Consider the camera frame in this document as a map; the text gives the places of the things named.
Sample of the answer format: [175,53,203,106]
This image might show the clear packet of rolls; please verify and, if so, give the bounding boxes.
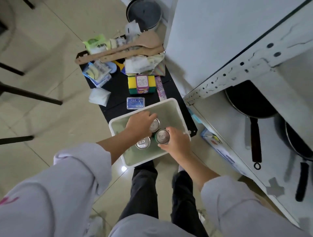
[109,35,128,50]

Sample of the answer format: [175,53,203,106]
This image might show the yellow plastic scraper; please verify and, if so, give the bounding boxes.
[114,60,127,74]

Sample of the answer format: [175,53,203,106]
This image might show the person's right leg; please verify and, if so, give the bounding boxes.
[170,171,209,237]

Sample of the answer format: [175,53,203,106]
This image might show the colourful striped cloth packet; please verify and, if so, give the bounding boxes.
[146,52,167,77]

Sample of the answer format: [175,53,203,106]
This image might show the person's right forearm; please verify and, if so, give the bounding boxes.
[180,156,260,220]

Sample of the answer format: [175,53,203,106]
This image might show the clear plastic packet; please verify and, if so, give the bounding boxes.
[125,21,143,37]

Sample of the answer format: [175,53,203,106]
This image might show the green wipes packet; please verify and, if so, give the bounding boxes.
[83,34,109,55]

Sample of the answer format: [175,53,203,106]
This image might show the white plastic bin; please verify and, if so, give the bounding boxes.
[109,98,191,168]

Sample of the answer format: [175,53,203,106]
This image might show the pink toothbrush pack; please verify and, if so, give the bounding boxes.
[155,76,168,102]

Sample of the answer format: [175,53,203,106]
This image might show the wooden spatula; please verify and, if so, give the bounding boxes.
[99,45,166,63]

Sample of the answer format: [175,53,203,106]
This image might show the person's white top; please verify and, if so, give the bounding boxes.
[0,143,313,237]

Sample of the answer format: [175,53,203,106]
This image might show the black frying pan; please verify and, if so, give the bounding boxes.
[274,115,313,202]
[224,80,280,170]

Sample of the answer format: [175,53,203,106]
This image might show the person's right hand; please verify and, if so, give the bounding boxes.
[158,126,192,163]

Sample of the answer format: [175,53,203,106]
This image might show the blue floss pick box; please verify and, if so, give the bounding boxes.
[126,97,146,110]

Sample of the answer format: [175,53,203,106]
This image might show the wooden rice spoon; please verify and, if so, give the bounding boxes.
[75,30,163,65]

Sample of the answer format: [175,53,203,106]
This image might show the white bagged packet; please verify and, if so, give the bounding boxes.
[123,55,152,74]

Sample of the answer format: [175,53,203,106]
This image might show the steel pot with lid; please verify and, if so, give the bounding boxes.
[126,0,163,32]

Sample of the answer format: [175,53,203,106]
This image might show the white soft packet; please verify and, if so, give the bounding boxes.
[89,88,111,107]

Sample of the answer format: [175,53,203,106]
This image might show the person's left forearm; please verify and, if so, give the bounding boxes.
[53,126,137,196]

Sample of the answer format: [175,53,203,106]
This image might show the blue printed carton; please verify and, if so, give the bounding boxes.
[201,128,247,177]

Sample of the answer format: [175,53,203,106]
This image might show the person's leg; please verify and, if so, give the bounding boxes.
[170,171,209,237]
[117,161,159,224]

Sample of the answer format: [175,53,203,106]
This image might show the green drink can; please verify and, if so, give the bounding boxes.
[154,129,170,145]

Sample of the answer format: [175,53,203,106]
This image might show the grey tape patch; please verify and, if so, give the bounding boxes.
[267,177,285,196]

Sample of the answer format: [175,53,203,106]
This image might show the white metal shelf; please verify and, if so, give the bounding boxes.
[163,0,313,231]

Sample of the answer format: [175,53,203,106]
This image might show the person's left hand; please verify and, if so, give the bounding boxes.
[125,111,158,144]

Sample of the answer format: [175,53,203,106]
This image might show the person's left leg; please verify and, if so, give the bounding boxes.
[117,161,159,224]

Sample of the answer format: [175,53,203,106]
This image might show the black low table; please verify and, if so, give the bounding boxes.
[76,34,198,138]

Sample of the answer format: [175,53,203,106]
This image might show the yellow green sponge pack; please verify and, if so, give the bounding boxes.
[128,74,157,95]

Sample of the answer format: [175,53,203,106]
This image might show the silver-top drink can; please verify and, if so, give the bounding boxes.
[149,118,160,133]
[135,136,151,150]

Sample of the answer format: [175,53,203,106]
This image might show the black chair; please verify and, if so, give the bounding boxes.
[0,0,63,146]

